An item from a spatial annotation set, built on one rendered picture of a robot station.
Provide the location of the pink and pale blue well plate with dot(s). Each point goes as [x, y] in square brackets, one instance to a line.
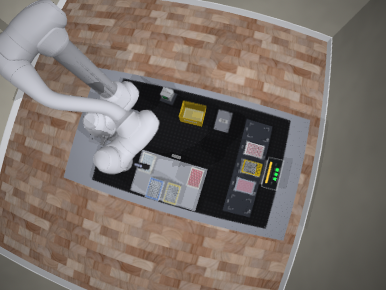
[244, 186]

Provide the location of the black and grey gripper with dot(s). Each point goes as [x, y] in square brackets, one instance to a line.
[141, 165]

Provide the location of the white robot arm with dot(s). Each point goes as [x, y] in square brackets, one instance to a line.
[39, 28]

